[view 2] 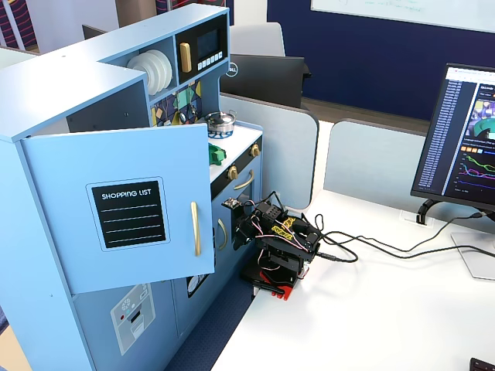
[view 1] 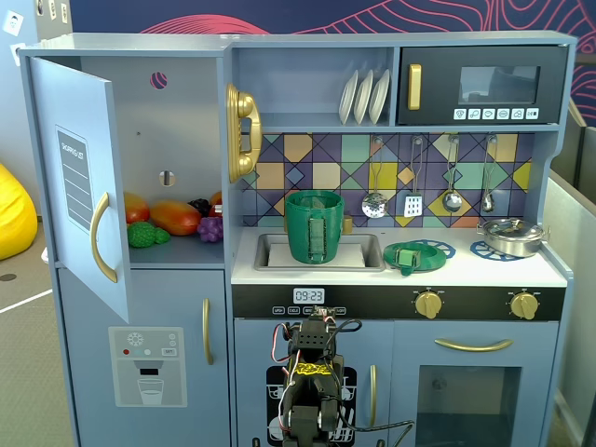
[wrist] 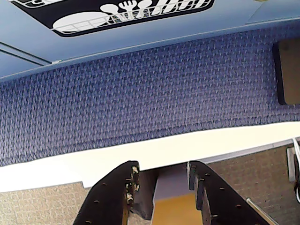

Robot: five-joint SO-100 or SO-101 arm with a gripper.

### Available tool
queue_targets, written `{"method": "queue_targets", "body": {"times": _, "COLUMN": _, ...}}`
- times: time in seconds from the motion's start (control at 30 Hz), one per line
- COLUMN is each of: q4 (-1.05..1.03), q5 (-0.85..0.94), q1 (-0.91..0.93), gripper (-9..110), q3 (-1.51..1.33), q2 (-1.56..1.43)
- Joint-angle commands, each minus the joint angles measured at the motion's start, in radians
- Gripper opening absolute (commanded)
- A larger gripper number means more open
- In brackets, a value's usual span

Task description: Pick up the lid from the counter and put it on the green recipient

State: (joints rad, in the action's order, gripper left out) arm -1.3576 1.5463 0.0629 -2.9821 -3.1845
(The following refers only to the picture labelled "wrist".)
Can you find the blue woven mat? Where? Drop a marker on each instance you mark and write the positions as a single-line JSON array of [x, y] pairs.
[[93, 168]]

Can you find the black dish rack sticker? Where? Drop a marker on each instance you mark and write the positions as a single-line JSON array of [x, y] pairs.
[[77, 14]]

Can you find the yellow wooden panel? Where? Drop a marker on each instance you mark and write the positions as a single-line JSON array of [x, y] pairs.
[[173, 211]]

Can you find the thin metal rod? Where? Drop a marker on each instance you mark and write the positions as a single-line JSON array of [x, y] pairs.
[[260, 209]]

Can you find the blue dish rack box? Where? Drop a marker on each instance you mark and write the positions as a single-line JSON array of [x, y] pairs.
[[145, 35]]

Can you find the dark framed tan panel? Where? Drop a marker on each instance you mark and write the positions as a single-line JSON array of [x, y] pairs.
[[290, 70]]

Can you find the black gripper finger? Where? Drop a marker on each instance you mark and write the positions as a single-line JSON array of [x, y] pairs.
[[107, 199], [218, 199]]

